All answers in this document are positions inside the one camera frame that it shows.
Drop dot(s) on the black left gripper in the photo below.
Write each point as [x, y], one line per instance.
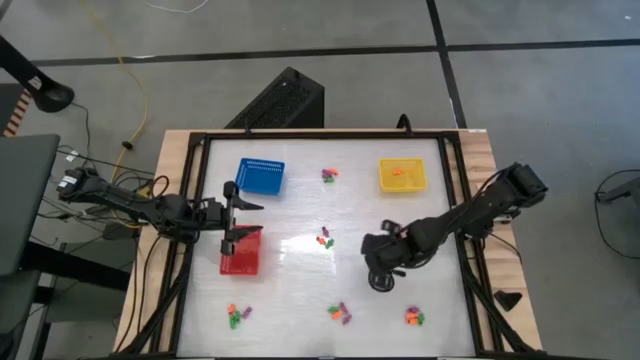
[215, 215]

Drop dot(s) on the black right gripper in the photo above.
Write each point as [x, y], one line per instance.
[390, 250]

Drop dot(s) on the red plastic basket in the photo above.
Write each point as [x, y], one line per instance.
[240, 260]

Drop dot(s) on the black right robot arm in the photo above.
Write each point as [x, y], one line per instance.
[475, 210]

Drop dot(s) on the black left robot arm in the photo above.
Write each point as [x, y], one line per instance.
[125, 202]

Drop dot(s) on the blue plastic basket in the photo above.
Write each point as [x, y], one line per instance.
[260, 177]

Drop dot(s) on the yellow plastic basket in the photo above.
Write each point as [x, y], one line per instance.
[415, 177]

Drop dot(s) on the black computer tower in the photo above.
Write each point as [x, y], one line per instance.
[285, 100]

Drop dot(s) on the black floor beam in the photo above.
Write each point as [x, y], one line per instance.
[75, 265]

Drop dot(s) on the dark grey desk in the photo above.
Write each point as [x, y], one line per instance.
[25, 200]

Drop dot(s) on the black stand base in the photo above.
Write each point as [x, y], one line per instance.
[50, 95]

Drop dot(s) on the orange black striped board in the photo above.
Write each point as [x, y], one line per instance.
[17, 117]

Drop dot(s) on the grey stand foot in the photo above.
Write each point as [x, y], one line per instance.
[620, 191]

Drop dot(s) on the black metal table frame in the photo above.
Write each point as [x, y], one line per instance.
[320, 135]

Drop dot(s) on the black triangular bracket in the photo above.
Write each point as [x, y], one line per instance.
[509, 299]

